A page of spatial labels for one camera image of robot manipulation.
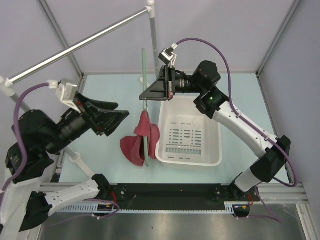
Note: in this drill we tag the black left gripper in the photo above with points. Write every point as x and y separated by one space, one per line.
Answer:
102 121

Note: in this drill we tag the mint green plastic hanger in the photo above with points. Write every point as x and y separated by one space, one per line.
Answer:
145 108

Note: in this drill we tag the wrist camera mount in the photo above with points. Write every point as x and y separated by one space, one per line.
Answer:
167 55
65 92

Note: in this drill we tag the metal clothes rack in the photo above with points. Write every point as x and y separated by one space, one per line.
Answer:
6 84

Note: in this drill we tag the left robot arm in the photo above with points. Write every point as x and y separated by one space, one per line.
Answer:
23 206

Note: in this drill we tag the white slotted cable duct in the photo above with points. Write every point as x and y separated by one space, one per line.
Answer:
105 208

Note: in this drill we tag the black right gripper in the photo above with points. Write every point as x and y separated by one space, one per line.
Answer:
164 88

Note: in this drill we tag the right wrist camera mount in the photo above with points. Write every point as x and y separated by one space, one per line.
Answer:
167 55

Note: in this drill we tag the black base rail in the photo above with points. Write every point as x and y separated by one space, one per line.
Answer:
174 196

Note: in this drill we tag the white plastic basket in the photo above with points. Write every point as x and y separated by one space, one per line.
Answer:
189 140

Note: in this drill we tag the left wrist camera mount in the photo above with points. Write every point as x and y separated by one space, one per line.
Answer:
65 92

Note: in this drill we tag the red tank top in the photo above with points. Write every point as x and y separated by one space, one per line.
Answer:
137 148

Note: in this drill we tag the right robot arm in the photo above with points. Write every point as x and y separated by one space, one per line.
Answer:
272 151

